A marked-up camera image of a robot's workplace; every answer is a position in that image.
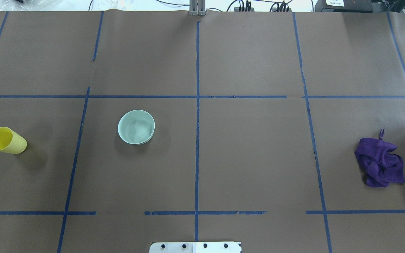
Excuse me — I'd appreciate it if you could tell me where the black device with label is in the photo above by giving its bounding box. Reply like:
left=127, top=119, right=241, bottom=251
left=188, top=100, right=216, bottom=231
left=314, top=0, right=373, bottom=13

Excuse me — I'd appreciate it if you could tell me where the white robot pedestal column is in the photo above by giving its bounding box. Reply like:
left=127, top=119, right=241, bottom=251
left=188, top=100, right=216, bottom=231
left=149, top=241, right=242, bottom=253

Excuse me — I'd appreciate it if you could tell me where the mint green bowl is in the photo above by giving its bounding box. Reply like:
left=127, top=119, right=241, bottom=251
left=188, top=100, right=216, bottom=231
left=117, top=110, right=155, bottom=145

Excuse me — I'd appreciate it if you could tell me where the yellow plastic cup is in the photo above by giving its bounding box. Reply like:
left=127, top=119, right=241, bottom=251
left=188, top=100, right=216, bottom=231
left=0, top=127, right=27, bottom=154

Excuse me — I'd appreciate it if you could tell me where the aluminium frame post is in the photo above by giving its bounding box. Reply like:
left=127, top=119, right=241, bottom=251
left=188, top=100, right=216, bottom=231
left=189, top=0, right=207, bottom=16

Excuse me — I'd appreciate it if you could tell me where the purple cloth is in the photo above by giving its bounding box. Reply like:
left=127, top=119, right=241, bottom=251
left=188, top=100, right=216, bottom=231
left=354, top=128, right=405, bottom=188

